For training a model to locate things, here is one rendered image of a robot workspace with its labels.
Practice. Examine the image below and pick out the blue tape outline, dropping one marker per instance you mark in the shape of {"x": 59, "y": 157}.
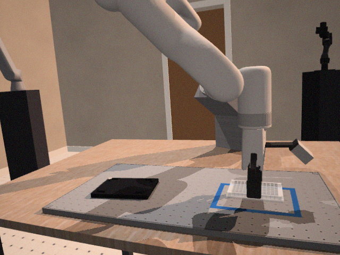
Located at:
{"x": 296, "y": 207}

